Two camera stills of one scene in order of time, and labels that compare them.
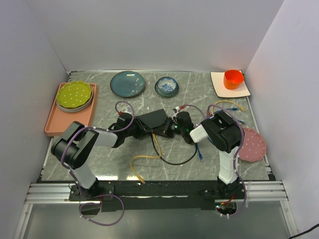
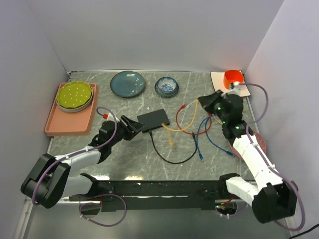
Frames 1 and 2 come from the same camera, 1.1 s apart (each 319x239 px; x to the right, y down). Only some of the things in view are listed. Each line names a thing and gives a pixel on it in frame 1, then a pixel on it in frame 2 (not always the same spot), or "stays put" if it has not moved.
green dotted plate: x=74 y=94 stays put
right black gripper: x=164 y=131 -> x=208 y=101
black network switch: x=154 y=119 stays put
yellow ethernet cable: x=139 y=178 -> x=169 y=135
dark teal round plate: x=127 y=84 stays put
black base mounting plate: x=138 y=195 stays put
